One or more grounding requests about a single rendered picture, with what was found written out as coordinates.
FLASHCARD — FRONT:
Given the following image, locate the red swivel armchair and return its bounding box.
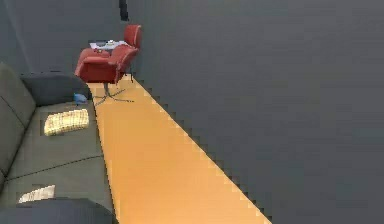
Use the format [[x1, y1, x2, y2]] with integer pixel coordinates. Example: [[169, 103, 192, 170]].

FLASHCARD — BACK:
[[74, 44, 140, 107]]

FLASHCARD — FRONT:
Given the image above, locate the yellow woven cushion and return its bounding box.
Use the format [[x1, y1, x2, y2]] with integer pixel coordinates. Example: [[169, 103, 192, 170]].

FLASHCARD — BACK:
[[43, 108, 90, 137]]

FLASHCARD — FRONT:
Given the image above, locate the dark wall fixture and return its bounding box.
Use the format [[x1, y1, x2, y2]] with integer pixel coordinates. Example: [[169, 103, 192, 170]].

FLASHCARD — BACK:
[[119, 0, 130, 22]]

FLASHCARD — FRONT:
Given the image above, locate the red chair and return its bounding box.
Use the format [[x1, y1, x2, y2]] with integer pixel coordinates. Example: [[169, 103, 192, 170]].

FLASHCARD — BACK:
[[123, 24, 143, 50]]

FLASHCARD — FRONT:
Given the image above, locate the small blue object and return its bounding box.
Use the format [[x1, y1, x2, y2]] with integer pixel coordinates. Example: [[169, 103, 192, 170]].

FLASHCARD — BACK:
[[73, 93, 88, 105]]

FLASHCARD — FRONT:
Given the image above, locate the white flat object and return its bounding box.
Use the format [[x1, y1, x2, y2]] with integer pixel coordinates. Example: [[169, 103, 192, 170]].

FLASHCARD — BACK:
[[18, 184, 57, 204]]

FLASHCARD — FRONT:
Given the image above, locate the grey green sofa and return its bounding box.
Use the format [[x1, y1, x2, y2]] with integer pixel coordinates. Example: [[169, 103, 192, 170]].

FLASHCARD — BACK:
[[0, 61, 120, 224]]

